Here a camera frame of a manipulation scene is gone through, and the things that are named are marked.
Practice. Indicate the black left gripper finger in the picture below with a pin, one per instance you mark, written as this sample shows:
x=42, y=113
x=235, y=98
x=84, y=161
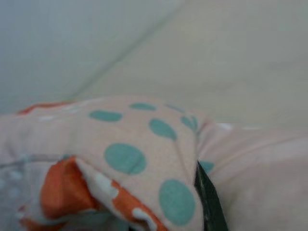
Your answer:
x=209, y=202

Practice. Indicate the cream sheeted bed mattress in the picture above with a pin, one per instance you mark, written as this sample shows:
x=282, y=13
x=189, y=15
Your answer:
x=216, y=60

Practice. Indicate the pink pillow with orange spots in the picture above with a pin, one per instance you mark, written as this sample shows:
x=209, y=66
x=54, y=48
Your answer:
x=144, y=154

